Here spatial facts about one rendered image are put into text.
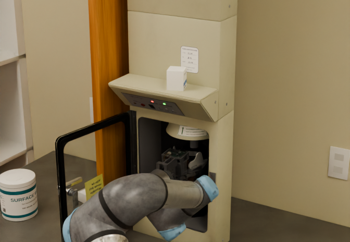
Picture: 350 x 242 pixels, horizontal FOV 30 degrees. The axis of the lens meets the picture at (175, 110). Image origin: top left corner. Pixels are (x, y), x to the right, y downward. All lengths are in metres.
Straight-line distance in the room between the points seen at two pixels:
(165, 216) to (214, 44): 0.52
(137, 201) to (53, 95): 1.46
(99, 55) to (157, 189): 0.61
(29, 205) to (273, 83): 0.97
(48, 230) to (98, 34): 0.74
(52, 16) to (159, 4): 0.92
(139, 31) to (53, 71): 0.92
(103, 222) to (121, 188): 0.09
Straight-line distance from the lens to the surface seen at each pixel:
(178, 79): 1.90
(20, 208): 2.40
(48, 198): 2.56
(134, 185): 1.53
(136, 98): 2.00
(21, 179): 2.38
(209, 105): 1.89
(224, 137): 2.03
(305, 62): 2.27
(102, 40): 2.03
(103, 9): 2.02
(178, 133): 2.07
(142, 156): 2.18
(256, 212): 2.44
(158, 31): 1.99
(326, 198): 2.42
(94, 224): 1.54
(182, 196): 1.71
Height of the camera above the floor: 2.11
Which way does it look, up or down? 20 degrees down
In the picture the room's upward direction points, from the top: straight up
